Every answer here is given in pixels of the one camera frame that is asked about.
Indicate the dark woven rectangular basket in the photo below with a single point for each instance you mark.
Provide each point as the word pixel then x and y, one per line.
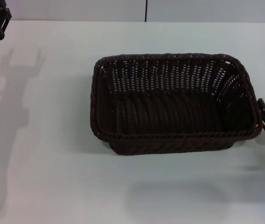
pixel 169 116

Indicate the thin black vertical strip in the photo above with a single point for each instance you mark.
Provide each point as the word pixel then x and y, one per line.
pixel 145 10

